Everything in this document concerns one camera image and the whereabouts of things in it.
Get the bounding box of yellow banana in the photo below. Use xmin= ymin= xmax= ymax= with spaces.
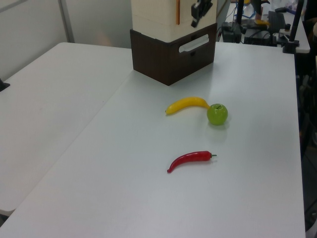
xmin=165 ymin=96 xmax=211 ymax=116

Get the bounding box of green apple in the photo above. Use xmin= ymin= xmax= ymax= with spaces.
xmin=207 ymin=103 xmax=228 ymax=126

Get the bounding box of black pole with clamp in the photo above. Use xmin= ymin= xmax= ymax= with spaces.
xmin=282 ymin=0 xmax=305 ymax=54

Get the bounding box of cream cabinet door copper handle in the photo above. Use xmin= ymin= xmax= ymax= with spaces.
xmin=176 ymin=0 xmax=218 ymax=27

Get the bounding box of red chili pepper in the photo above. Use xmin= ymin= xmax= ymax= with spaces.
xmin=166 ymin=150 xmax=218 ymax=174

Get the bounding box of cream box on top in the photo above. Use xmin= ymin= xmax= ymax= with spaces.
xmin=130 ymin=0 xmax=218 ymax=42

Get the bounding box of black equipment with cables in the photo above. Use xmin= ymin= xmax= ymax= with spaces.
xmin=243 ymin=28 xmax=277 ymax=46

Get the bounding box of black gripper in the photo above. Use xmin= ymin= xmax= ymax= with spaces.
xmin=191 ymin=0 xmax=213 ymax=28

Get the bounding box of black electronics box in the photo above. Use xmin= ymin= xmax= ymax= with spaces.
xmin=221 ymin=21 xmax=243 ymax=43

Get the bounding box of dark brown drawer box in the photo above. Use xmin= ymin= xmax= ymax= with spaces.
xmin=129 ymin=22 xmax=218 ymax=87

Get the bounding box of black tripod pole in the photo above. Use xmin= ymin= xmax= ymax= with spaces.
xmin=236 ymin=0 xmax=245 ymax=25

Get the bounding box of white drawer handle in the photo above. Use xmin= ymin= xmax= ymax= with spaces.
xmin=178 ymin=34 xmax=210 ymax=54

